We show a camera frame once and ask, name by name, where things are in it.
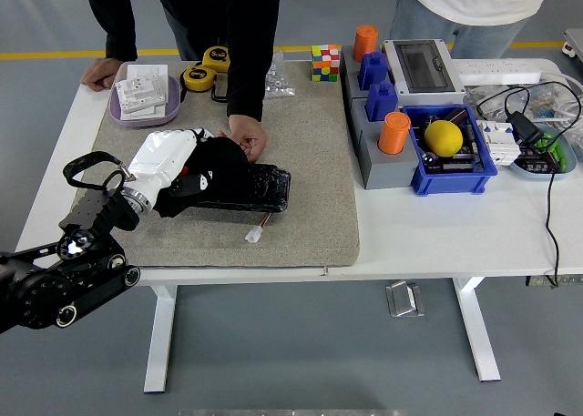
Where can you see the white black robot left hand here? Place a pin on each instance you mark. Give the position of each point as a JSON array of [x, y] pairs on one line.
[[159, 156]]

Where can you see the person's left hand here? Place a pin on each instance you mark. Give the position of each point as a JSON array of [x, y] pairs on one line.
[[250, 134]]

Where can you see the person's right hand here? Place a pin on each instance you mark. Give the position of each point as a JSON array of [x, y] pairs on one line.
[[100, 74]]

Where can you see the black rag with red patch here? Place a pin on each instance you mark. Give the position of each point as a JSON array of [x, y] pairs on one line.
[[223, 161]]

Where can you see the black panel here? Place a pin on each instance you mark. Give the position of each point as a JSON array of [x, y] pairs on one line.
[[268, 188]]

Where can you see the colourful puzzle cube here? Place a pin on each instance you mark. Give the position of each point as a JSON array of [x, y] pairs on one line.
[[325, 63]]

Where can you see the person's left forearm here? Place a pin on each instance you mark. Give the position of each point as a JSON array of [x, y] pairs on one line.
[[248, 84]]

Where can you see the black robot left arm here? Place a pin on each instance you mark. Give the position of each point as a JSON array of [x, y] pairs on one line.
[[41, 297]]

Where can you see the person's right forearm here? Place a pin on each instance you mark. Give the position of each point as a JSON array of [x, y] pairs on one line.
[[120, 38]]

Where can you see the purple tray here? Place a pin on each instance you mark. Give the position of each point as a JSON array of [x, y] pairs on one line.
[[170, 111]]

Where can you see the clear bag of metal nuts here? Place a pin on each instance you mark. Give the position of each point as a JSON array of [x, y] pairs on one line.
[[278, 81]]

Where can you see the grey-brown mat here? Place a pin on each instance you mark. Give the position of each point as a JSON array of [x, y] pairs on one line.
[[309, 161]]

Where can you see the yellow tape measure with print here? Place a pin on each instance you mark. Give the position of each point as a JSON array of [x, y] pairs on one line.
[[217, 57]]

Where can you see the grey holder block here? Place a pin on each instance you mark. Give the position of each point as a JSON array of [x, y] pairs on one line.
[[387, 172], [348, 77]]

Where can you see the person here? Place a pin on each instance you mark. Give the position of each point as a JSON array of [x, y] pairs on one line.
[[205, 15], [478, 2]]

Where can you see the blue block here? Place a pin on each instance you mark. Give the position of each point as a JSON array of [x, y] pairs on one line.
[[381, 104], [372, 72]]

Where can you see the orange cylinder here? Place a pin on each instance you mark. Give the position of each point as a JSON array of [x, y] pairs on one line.
[[392, 136], [365, 43]]

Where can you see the silver metal ball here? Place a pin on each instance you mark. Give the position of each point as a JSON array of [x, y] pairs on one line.
[[429, 159]]

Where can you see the white table leg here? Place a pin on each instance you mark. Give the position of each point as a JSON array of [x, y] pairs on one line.
[[159, 343], [478, 343]]

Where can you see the yellow ball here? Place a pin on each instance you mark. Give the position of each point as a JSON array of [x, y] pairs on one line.
[[443, 138]]

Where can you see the blue plastic bin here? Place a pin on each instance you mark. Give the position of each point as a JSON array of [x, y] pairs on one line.
[[446, 184]]

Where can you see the black circuit board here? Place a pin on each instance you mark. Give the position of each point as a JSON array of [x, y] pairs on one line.
[[455, 165]]

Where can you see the clear bag of small parts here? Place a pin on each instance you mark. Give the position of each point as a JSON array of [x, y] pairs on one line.
[[478, 95]]

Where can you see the white circuit breaker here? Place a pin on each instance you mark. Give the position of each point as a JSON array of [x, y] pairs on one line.
[[498, 143]]

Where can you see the white power strip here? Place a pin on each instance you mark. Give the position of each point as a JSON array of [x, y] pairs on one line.
[[501, 70]]

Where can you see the black power adapter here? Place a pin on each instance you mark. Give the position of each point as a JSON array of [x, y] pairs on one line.
[[524, 127]]

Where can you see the light blue tray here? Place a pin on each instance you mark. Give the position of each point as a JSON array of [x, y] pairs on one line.
[[533, 175]]

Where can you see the black terminal block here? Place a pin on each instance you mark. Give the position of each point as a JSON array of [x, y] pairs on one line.
[[537, 165]]

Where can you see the clear bag of blue parts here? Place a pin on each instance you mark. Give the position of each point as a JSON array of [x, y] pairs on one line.
[[544, 111]]

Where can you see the green plastic part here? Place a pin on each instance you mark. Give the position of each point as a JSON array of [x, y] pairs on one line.
[[549, 142]]

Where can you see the white switch module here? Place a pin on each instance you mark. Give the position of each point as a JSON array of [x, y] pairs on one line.
[[139, 95]]

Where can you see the large white switch plate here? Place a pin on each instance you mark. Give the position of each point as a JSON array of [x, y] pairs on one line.
[[148, 72]]

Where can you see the grey enclosure with clear lid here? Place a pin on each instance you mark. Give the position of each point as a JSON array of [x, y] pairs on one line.
[[421, 67]]

